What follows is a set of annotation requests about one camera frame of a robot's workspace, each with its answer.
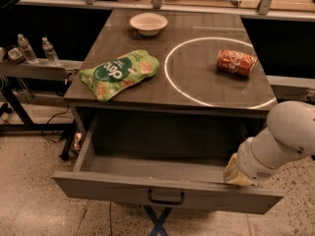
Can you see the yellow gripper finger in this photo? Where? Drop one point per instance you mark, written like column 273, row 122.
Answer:
column 237, row 171

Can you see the grey top drawer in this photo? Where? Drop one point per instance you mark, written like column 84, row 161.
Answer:
column 162, row 159

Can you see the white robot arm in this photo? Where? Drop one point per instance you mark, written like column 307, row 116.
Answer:
column 288, row 136

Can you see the grey drawer cabinet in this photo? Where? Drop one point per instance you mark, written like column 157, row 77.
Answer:
column 188, row 81

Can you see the blue tape cross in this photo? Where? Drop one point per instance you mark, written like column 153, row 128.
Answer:
column 158, row 221

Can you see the orange soda can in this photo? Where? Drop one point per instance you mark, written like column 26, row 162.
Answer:
column 235, row 62

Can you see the green chip bag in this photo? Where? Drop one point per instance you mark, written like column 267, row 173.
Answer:
column 110, row 78

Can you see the white bowl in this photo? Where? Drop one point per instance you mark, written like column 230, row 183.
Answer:
column 148, row 24

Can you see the grey side table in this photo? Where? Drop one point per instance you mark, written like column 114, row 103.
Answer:
column 39, row 71

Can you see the right clear water bottle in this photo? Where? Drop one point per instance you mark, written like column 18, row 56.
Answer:
column 50, row 52

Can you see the clear water bottle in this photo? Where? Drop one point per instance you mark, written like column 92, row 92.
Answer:
column 50, row 52
column 27, row 49

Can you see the left clear water bottle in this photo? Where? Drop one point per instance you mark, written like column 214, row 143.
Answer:
column 27, row 49

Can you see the small bowl on side table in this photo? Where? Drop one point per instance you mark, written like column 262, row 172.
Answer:
column 13, row 55

